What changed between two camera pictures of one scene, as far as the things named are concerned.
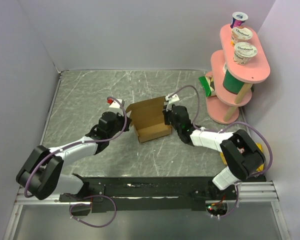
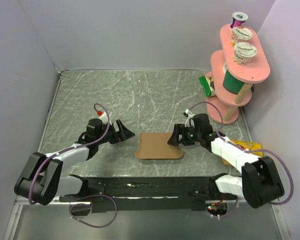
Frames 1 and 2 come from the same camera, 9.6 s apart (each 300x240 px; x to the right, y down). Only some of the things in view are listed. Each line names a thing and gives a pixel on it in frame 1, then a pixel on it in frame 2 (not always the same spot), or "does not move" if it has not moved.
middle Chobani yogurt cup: (240, 34) does not move
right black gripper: (165, 114) to (174, 139)
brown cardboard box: (147, 119) to (154, 145)
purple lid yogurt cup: (238, 18) does not move
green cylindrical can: (231, 81) does not move
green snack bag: (207, 83) does not move
